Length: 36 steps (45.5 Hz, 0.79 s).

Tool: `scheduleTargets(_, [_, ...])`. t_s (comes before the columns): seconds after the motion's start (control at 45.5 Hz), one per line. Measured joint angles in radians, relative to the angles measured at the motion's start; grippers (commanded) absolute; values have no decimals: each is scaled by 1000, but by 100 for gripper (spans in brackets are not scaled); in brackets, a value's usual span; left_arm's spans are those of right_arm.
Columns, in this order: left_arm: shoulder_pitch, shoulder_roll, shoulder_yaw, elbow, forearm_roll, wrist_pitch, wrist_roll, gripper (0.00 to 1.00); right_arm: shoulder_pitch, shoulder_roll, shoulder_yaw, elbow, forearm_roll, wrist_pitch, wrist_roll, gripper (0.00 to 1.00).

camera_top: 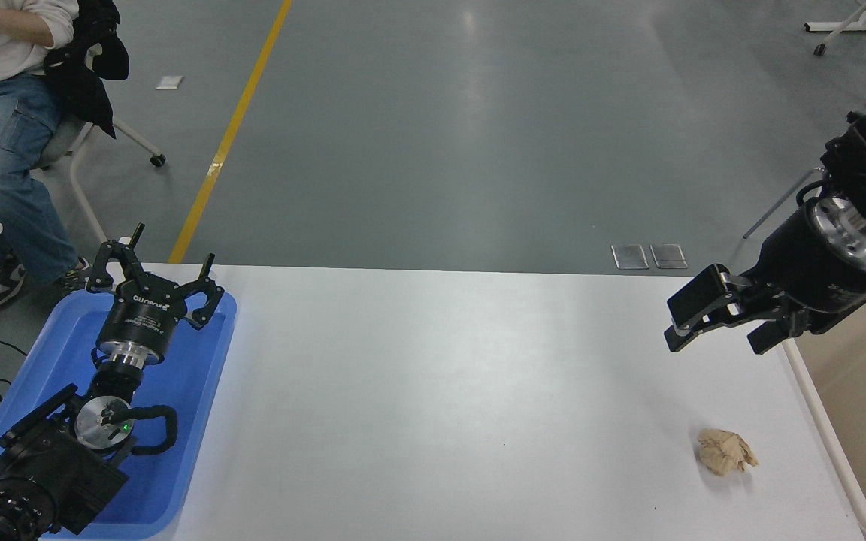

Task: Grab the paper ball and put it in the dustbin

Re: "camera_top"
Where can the large pale bin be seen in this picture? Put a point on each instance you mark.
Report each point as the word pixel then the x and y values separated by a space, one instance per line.
pixel 861 391

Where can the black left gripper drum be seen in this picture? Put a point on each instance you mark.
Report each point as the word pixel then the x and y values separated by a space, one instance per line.
pixel 140 319

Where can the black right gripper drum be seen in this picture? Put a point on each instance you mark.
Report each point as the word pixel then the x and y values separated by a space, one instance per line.
pixel 801 270

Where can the person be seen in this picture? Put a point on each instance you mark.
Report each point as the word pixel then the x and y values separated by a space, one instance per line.
pixel 4 150

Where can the tan paper ball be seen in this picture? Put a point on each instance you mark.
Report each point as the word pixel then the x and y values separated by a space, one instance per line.
pixel 726 452

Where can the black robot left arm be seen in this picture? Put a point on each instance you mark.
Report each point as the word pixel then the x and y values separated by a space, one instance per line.
pixel 49 466

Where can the person's forearm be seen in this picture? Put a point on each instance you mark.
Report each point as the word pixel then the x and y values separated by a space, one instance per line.
pixel 12 21

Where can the white wheeled stand base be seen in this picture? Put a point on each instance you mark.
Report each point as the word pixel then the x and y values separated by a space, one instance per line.
pixel 846 25

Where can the blue plastic tray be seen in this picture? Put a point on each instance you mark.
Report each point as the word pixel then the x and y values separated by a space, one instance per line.
pixel 185 391

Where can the grey metal rod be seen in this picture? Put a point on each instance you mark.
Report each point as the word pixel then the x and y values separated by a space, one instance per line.
pixel 771 212

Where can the white wheeled office chair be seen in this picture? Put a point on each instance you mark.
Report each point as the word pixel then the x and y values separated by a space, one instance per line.
pixel 65 143

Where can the silver metal floor plate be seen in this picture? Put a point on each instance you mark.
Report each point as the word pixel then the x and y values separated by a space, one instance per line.
pixel 630 256
pixel 668 256

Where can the black jacket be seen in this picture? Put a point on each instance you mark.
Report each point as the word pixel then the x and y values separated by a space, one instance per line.
pixel 87 75

